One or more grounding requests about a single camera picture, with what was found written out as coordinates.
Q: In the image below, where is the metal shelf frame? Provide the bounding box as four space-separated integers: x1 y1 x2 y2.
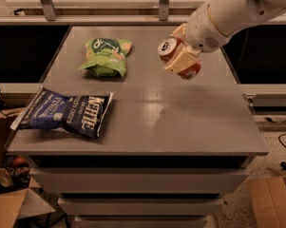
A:
0 0 286 27

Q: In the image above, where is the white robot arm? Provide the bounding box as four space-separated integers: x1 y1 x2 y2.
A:
158 0 286 79

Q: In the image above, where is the cardboard box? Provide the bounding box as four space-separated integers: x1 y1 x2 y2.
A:
247 168 286 228
0 108 55 228

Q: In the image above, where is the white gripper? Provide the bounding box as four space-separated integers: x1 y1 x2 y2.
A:
164 3 231 74

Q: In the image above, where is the green snack bag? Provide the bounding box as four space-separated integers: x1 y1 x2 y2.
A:
78 37 132 77

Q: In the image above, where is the cardboard box right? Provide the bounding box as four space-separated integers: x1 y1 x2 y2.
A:
247 168 286 228

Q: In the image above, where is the orange soda can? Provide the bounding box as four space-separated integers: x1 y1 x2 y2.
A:
158 36 200 80

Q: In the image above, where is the blue Kettle chips bag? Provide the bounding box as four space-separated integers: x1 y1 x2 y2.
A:
10 87 113 140

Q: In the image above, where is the grey drawer cabinet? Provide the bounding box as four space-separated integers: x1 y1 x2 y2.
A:
10 27 268 228

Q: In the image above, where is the cardboard box left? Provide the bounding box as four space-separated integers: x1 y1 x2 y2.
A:
0 108 55 228

